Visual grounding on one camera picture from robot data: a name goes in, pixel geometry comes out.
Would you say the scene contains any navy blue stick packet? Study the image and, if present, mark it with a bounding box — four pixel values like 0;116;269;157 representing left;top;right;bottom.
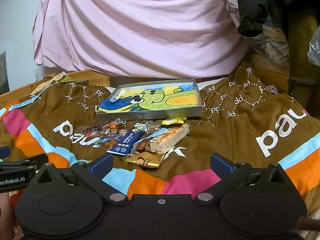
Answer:
106;126;149;157

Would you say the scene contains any gold foil snack packet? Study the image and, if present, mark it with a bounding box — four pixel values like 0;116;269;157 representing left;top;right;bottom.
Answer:
125;152;162;170

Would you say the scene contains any pink bed sheet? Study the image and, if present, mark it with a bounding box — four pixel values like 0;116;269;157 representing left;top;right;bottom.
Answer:
32;0;250;79

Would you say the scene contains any brown printed blanket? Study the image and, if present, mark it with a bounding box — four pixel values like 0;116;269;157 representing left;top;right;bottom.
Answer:
0;65;320;215

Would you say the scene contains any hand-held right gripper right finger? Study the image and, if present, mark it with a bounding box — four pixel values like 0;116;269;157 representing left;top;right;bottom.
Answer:
195;153;293;203

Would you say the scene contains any clear plastic bag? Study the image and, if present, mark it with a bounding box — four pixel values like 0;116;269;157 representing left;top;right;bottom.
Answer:
307;26;320;67

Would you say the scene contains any black jacket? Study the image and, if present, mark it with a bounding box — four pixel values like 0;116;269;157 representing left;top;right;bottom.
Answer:
230;0;269;37

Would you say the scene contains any clear dark snack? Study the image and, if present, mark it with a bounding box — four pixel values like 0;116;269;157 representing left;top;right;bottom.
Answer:
75;125;108;137

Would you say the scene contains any wooden side frame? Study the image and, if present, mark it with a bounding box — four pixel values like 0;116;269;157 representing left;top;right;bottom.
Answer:
241;55;290;93

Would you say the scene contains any yellow snack packet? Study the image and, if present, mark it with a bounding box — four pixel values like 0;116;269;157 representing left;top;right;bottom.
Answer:
162;117;187;125

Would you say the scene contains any wooden bed frame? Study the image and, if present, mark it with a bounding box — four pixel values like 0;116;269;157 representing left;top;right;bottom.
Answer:
0;69;112;107

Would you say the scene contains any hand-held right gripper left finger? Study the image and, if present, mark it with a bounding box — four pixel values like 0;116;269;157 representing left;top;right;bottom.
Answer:
29;153;128;204

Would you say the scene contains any grey metal tray box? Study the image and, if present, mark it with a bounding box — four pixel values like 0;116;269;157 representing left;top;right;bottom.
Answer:
96;79;202;122

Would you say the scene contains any blue nut packet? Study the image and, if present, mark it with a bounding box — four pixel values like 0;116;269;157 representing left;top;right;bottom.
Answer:
135;122;169;153

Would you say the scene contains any patterned cream cloth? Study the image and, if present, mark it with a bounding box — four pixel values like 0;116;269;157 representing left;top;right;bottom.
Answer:
30;72;75;98

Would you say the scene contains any white bed sheet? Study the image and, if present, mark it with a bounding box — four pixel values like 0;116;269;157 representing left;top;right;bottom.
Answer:
195;76;228;85

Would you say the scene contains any orange white rice cracker bar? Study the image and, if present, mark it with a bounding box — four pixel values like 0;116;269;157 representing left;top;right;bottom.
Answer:
149;123;190;154

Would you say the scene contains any brown wooden post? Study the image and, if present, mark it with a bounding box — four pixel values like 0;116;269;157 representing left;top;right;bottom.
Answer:
287;5;320;105

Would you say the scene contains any crumpled grey fabric pile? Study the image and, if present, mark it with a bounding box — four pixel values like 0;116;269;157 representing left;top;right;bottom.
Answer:
246;22;290;68

